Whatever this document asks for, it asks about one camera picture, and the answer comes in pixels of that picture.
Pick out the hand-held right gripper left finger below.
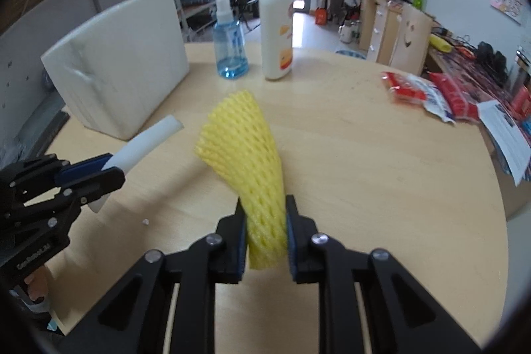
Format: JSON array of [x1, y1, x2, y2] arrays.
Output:
[[62, 198, 250, 354]]

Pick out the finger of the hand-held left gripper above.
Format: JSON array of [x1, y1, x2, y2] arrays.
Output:
[[0, 154, 114, 197], [17, 167, 126, 239]]

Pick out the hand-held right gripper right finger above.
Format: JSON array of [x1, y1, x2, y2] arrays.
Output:
[[285, 194, 484, 354]]

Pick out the white foam sheet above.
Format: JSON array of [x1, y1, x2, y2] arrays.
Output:
[[88, 114, 184, 214]]

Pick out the yellow foam net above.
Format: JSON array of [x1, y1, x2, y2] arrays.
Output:
[[195, 90, 289, 271]]

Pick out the white foam box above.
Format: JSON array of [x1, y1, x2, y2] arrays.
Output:
[[40, 0, 190, 141]]

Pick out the person's left hand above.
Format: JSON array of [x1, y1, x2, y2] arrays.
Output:
[[24, 266, 54, 302]]

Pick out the blue spray bottle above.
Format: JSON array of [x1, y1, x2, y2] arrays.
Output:
[[212, 0, 250, 80]]

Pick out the crumpled red snack packet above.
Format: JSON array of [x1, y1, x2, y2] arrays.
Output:
[[381, 71, 436, 106]]

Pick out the white and red snack packet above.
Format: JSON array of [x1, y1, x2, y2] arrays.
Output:
[[423, 89, 457, 124]]

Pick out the white lotion bottle red pump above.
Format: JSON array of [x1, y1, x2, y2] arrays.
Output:
[[259, 0, 295, 81]]

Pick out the wooden chair with smiley face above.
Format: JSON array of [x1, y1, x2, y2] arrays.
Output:
[[390, 1, 434, 77]]

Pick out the wooden desk with drawers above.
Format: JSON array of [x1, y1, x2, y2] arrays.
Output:
[[357, 0, 405, 62]]

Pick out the printed paper leaflet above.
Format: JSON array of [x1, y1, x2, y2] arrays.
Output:
[[477, 99, 531, 186]]

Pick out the printed desk mat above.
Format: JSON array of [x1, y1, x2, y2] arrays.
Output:
[[427, 35, 531, 172]]

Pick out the yellow tube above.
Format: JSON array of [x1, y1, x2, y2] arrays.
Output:
[[429, 34, 453, 53]]

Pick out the black headphones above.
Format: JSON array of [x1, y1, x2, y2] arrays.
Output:
[[475, 41, 509, 85]]

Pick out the steel flask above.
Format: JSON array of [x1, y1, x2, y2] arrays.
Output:
[[514, 49, 531, 98]]

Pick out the black metal frame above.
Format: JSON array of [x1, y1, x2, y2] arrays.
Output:
[[330, 0, 359, 27]]

